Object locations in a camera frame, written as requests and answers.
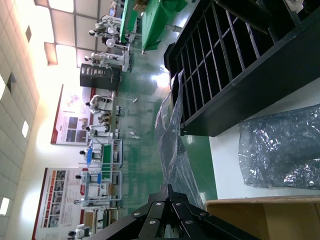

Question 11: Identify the large green covered table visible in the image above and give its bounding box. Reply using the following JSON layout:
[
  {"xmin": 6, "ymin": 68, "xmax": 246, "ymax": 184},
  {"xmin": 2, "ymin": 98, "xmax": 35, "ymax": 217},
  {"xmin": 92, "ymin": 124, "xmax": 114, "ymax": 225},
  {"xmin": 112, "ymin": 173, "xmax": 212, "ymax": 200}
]
[{"xmin": 140, "ymin": 0, "xmax": 187, "ymax": 55}]

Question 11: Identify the wall poster with orange headers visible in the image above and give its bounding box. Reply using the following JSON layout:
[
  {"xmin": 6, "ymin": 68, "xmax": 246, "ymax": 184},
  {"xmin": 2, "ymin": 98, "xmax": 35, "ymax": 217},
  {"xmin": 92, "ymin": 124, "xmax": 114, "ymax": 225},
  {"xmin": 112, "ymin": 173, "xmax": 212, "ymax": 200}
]
[{"xmin": 31, "ymin": 167, "xmax": 88, "ymax": 240}]

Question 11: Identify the open brown cardboard box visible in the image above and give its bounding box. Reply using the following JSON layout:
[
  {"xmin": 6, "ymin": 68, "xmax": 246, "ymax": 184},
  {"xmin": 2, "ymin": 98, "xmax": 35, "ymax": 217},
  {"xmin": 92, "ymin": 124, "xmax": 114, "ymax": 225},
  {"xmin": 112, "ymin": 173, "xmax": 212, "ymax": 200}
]
[{"xmin": 204, "ymin": 194, "xmax": 320, "ymax": 240}]

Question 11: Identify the work rack with green board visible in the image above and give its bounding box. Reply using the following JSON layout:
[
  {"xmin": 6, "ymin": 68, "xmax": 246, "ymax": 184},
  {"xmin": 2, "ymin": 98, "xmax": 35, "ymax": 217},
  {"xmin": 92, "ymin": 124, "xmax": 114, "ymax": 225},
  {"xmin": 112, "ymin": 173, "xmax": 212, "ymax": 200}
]
[{"xmin": 86, "ymin": 138, "xmax": 125, "ymax": 169}]

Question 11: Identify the black rack cabinet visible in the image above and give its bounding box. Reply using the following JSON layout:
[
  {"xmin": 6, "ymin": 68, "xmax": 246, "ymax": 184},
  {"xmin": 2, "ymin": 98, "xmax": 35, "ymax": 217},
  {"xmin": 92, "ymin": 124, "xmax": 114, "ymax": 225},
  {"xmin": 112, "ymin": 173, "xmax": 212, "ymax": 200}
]
[{"xmin": 79, "ymin": 63, "xmax": 121, "ymax": 91}]

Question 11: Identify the translucent grey antistatic bag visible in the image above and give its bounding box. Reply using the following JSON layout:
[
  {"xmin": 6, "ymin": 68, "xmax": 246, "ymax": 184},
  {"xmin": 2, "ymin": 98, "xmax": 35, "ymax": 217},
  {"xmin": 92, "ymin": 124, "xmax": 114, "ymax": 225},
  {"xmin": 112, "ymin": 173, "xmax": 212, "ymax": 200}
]
[{"xmin": 153, "ymin": 72, "xmax": 210, "ymax": 210}]

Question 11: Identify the white frame work rack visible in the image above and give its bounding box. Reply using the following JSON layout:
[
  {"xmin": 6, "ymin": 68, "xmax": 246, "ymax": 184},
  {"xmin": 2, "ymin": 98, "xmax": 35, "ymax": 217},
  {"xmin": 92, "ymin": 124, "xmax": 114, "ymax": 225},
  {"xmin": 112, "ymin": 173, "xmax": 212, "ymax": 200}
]
[{"xmin": 79, "ymin": 169, "xmax": 124, "ymax": 209}]

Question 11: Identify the narrow green covered table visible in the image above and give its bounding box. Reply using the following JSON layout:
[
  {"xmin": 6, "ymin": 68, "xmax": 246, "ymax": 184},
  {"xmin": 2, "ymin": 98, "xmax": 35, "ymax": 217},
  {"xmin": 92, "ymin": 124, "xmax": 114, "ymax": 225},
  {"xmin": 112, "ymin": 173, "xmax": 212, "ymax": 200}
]
[{"xmin": 119, "ymin": 0, "xmax": 141, "ymax": 45}]

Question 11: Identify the wall poster with dark photos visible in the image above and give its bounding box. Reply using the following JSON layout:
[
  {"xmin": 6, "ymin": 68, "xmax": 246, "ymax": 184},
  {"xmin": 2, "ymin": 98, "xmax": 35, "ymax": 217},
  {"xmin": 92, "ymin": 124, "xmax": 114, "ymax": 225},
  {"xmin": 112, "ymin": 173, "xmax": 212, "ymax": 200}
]
[{"xmin": 50, "ymin": 84, "xmax": 118, "ymax": 146}]

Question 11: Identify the white humanoid robot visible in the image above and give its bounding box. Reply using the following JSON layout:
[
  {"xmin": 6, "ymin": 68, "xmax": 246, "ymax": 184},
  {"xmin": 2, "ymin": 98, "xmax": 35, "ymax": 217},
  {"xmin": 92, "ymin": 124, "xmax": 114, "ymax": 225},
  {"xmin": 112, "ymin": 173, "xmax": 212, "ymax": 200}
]
[
  {"xmin": 79, "ymin": 147, "xmax": 101, "ymax": 163},
  {"xmin": 67, "ymin": 223, "xmax": 91, "ymax": 238},
  {"xmin": 84, "ymin": 48, "xmax": 132, "ymax": 73},
  {"xmin": 84, "ymin": 123, "xmax": 113, "ymax": 138},
  {"xmin": 88, "ymin": 14, "xmax": 120, "ymax": 38},
  {"xmin": 84, "ymin": 94, "xmax": 114, "ymax": 116},
  {"xmin": 74, "ymin": 172, "xmax": 101, "ymax": 186}
]

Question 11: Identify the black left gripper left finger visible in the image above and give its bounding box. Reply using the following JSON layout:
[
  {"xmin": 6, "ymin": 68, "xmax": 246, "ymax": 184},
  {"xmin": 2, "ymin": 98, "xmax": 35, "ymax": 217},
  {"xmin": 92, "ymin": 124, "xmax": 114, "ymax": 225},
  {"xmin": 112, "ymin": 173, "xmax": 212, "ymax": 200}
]
[{"xmin": 87, "ymin": 191, "xmax": 173, "ymax": 240}]

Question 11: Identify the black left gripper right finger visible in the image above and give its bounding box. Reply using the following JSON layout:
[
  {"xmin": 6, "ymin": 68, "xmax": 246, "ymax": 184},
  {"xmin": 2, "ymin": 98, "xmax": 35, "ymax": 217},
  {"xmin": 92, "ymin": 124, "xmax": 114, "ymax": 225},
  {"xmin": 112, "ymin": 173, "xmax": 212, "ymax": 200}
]
[{"xmin": 165, "ymin": 184, "xmax": 260, "ymax": 240}]

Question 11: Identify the black slotted container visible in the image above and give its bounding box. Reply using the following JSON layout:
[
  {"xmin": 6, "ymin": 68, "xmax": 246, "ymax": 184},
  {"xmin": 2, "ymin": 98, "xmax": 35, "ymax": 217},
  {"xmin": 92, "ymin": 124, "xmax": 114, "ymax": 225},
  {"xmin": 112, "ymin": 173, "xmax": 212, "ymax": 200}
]
[{"xmin": 162, "ymin": 0, "xmax": 320, "ymax": 138}]

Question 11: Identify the crumpled silvery antistatic bag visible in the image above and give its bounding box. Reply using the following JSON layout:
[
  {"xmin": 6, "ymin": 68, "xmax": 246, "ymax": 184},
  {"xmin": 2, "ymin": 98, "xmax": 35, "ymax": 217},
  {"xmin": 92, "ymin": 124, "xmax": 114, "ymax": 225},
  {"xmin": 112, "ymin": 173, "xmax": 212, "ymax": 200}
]
[{"xmin": 238, "ymin": 103, "xmax": 320, "ymax": 190}]

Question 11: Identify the long white table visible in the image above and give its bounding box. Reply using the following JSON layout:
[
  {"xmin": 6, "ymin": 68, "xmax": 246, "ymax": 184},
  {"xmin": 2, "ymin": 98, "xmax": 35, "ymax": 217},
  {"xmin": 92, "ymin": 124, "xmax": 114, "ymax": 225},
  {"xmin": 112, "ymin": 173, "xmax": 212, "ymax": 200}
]
[{"xmin": 111, "ymin": 90, "xmax": 121, "ymax": 141}]

